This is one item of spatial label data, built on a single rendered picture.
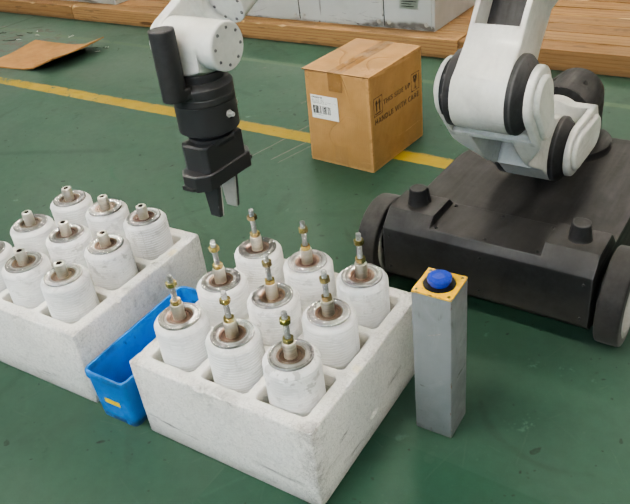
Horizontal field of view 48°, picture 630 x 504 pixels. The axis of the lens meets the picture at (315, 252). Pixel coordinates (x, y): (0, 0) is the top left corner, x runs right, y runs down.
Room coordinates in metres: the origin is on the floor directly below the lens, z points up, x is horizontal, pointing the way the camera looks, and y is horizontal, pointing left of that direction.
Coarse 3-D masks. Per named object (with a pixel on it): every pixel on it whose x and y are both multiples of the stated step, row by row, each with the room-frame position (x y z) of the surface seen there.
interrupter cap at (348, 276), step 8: (368, 264) 1.09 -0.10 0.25; (344, 272) 1.07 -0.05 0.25; (352, 272) 1.07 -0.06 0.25; (368, 272) 1.07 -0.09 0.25; (376, 272) 1.06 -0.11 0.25; (344, 280) 1.05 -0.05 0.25; (352, 280) 1.05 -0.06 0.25; (360, 280) 1.05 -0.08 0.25; (368, 280) 1.04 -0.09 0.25; (376, 280) 1.04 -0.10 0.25; (360, 288) 1.02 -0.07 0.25
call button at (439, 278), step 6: (438, 270) 0.94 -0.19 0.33; (444, 270) 0.94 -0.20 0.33; (432, 276) 0.92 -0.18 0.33; (438, 276) 0.92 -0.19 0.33; (444, 276) 0.92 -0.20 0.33; (450, 276) 0.92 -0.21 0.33; (432, 282) 0.91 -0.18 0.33; (438, 282) 0.91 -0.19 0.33; (444, 282) 0.91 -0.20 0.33; (450, 282) 0.91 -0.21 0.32; (438, 288) 0.91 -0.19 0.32
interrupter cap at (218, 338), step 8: (240, 320) 0.97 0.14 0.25; (216, 328) 0.96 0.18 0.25; (240, 328) 0.95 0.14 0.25; (248, 328) 0.95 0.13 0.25; (216, 336) 0.94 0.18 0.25; (224, 336) 0.94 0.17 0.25; (240, 336) 0.93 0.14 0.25; (248, 336) 0.93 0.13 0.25; (216, 344) 0.91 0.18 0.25; (224, 344) 0.91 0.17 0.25; (232, 344) 0.91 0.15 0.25; (240, 344) 0.91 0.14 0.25
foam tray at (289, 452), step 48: (336, 288) 1.16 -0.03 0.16; (384, 336) 0.97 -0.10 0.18; (144, 384) 0.98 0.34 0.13; (192, 384) 0.91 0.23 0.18; (336, 384) 0.86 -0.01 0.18; (384, 384) 0.95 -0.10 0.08; (192, 432) 0.92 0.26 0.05; (240, 432) 0.85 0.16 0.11; (288, 432) 0.79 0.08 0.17; (336, 432) 0.82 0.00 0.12; (288, 480) 0.80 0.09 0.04; (336, 480) 0.80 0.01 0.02
